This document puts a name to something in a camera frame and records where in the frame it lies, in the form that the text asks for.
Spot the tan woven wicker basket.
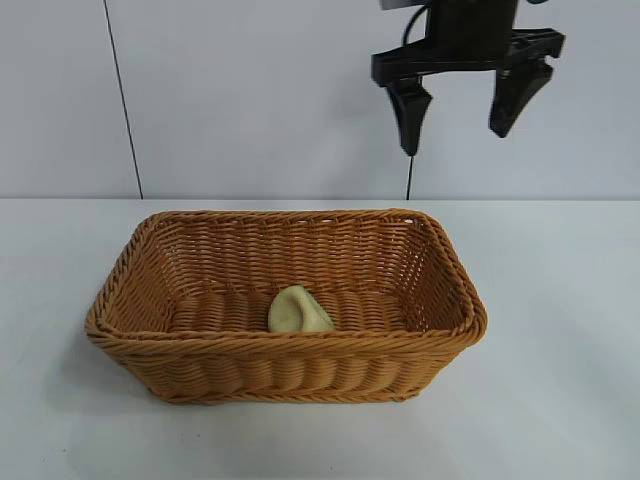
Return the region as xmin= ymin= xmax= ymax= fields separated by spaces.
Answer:
xmin=83 ymin=207 xmax=489 ymax=404

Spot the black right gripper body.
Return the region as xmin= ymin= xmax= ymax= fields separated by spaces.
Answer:
xmin=370 ymin=0 xmax=567 ymax=89

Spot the pale yellow egg yolk pastry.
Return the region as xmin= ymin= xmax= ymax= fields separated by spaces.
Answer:
xmin=268 ymin=284 xmax=336 ymax=334

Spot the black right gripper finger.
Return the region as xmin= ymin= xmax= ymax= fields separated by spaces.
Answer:
xmin=488 ymin=57 xmax=556 ymax=139
xmin=387 ymin=79 xmax=434 ymax=156

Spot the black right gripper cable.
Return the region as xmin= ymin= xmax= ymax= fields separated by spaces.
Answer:
xmin=403 ymin=4 xmax=430 ymax=49

